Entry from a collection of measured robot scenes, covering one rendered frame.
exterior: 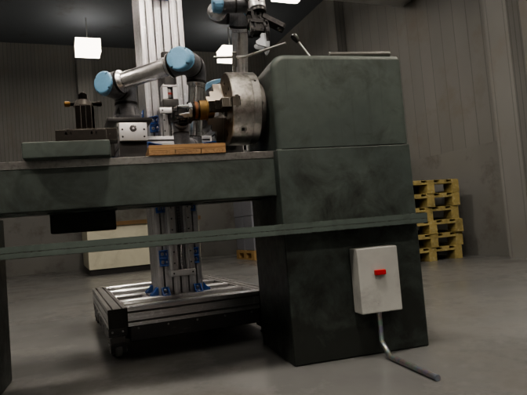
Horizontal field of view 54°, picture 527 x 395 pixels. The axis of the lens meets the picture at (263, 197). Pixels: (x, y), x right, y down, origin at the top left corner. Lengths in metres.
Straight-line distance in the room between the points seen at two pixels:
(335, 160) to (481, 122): 4.60
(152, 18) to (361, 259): 1.85
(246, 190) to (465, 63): 5.11
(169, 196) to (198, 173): 0.14
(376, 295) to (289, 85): 0.91
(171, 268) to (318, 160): 1.12
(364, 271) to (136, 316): 1.12
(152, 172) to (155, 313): 0.83
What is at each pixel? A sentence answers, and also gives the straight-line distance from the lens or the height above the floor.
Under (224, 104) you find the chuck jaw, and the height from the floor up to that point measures 1.07.
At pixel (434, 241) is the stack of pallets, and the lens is 6.29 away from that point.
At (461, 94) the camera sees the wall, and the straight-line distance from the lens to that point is 6.92.
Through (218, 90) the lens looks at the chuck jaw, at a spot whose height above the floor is 1.17.
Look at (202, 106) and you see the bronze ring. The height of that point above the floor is 1.09.
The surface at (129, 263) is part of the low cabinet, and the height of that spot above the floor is 0.14.
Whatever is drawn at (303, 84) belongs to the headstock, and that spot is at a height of 1.13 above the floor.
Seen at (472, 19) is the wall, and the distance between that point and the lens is 6.93.
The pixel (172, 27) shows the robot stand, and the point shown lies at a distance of 3.20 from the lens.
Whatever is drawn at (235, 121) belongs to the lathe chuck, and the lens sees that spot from 2.17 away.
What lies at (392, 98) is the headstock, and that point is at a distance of 2.35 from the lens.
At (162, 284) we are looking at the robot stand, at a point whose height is 0.29.
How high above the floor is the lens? 0.56
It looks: 3 degrees up
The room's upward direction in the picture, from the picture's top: 5 degrees counter-clockwise
